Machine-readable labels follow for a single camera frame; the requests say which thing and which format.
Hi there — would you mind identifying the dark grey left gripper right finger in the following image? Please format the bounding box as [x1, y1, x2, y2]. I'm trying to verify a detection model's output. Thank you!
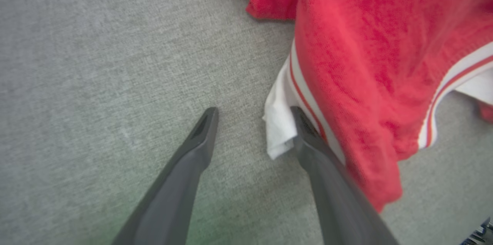
[291, 106, 399, 245]

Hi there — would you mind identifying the red and white garment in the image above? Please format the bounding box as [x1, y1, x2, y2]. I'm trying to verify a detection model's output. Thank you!
[231, 0, 493, 213]

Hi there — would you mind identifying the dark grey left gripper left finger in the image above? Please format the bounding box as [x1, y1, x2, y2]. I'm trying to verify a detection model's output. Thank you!
[112, 107, 219, 245]

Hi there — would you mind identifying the grey fabric sofa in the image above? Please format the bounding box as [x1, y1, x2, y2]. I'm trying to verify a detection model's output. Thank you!
[0, 0, 493, 245]

